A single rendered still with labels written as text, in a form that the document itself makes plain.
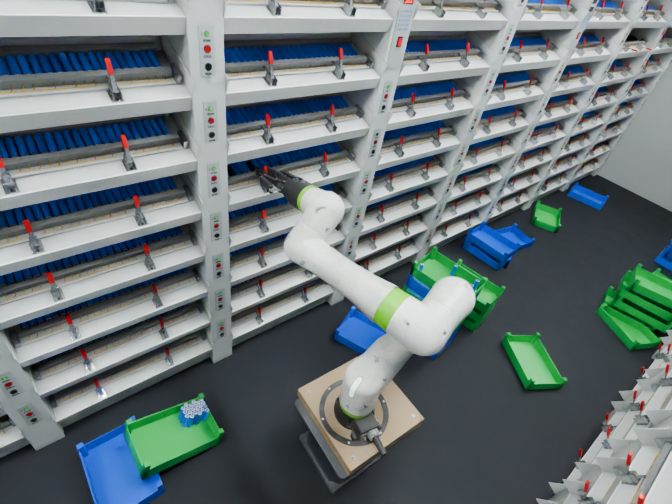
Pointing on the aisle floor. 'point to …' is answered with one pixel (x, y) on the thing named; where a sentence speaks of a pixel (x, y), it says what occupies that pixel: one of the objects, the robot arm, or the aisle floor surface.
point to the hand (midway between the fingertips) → (266, 172)
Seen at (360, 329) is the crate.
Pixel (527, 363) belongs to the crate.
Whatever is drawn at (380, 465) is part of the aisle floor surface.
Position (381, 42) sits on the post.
